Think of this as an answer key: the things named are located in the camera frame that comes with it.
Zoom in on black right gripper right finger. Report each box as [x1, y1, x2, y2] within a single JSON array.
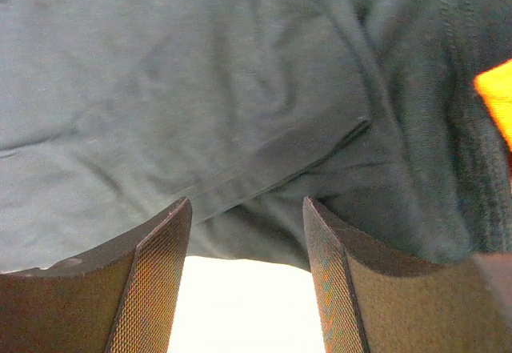
[[303, 198, 511, 353]]

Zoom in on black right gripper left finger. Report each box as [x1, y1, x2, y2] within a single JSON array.
[[1, 198, 192, 352]]

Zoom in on black t shirt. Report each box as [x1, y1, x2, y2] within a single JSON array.
[[1, 0, 511, 272]]

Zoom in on orange folded t shirt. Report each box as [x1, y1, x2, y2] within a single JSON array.
[[474, 60, 512, 150]]

